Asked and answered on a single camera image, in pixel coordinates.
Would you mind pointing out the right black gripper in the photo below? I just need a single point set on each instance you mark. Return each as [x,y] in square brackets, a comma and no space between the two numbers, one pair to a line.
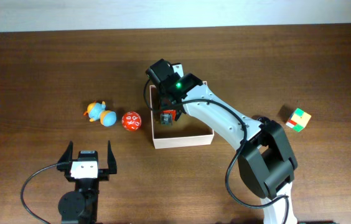
[161,91]

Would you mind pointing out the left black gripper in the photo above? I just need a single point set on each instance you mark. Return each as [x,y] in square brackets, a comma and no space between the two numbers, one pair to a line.
[64,162]

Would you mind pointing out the red toy car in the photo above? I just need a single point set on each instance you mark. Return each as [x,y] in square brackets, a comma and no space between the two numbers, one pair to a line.
[167,117]

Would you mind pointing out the black round cap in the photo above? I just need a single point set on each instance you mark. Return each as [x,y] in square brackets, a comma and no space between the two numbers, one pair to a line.
[263,119]

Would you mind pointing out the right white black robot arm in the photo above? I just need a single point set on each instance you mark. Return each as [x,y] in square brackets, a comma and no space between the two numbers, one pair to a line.
[263,153]

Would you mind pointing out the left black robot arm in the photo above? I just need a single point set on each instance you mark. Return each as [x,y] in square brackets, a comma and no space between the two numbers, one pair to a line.
[81,205]

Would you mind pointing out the white open cardboard box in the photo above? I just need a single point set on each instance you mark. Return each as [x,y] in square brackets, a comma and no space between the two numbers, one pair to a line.
[185,132]

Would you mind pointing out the blue and orange toy figure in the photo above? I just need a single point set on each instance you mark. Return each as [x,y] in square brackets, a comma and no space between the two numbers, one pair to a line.
[97,112]

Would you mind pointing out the red ball with white letters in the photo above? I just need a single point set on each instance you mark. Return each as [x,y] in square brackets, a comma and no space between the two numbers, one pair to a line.
[131,121]

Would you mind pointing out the multicoloured puzzle cube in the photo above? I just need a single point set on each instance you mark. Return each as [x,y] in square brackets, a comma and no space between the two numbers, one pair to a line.
[298,120]

